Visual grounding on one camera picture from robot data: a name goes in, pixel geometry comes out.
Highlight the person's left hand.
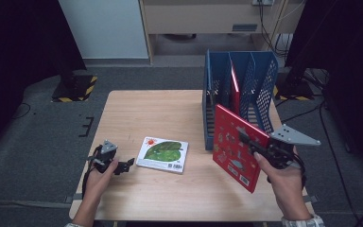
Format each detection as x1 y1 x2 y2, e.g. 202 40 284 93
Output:
82 157 120 199

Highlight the red hardcover book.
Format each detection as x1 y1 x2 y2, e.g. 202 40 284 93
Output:
212 103 271 194
230 61 242 116

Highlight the black looped floor cable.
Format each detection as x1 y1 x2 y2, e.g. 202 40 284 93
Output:
11 102 32 120

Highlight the black curtain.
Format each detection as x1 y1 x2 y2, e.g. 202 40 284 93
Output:
285 0 363 178
0 0 88 159

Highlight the white wall socket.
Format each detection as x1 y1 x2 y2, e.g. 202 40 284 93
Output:
251 0 275 7

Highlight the long black floor cable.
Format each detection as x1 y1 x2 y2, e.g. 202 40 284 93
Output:
280 100 363 227

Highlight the hand-held gripper cable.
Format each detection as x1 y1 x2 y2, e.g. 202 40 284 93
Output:
80 153 98 199
266 150 309 192

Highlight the bundle of hanging cables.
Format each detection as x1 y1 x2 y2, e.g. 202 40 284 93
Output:
257 0 297 60

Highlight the beige wooden desk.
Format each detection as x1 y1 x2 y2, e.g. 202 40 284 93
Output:
138 0 307 65

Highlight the grey label on desk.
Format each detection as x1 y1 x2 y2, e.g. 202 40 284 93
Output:
232 23 259 33

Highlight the right hand-held gripper cable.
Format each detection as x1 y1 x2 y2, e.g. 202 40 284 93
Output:
266 150 309 192

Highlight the white cabinet panel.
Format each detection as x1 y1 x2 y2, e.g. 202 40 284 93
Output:
58 0 149 61

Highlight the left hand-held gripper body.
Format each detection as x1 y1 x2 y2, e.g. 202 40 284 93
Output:
87 139 120 174

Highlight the left hand-held gripper cable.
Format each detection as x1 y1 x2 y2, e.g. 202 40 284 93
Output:
80 153 98 199

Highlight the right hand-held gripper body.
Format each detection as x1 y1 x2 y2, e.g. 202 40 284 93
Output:
257 123 322 170

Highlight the person's right hand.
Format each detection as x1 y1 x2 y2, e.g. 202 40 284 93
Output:
252 151 309 206

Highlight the blue plastic file rack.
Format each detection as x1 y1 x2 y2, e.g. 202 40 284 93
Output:
202 49 279 151

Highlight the white book with green leaf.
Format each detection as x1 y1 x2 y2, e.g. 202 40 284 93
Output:
135 135 189 174

